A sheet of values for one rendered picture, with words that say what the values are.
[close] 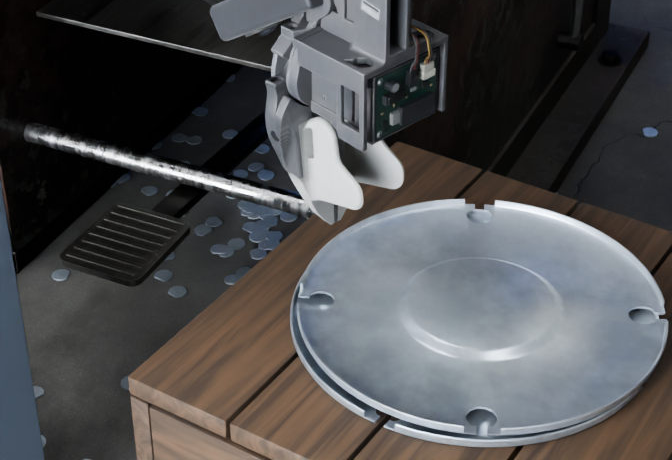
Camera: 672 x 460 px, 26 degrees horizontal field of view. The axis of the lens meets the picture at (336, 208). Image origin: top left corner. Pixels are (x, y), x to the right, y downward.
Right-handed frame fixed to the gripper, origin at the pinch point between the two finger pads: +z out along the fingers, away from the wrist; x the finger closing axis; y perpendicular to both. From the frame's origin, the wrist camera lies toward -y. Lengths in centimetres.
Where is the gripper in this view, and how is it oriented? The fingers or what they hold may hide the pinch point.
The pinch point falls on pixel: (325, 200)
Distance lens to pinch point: 96.8
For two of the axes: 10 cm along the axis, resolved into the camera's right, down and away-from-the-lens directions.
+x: 7.3, -3.9, 5.6
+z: 0.0, 8.2, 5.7
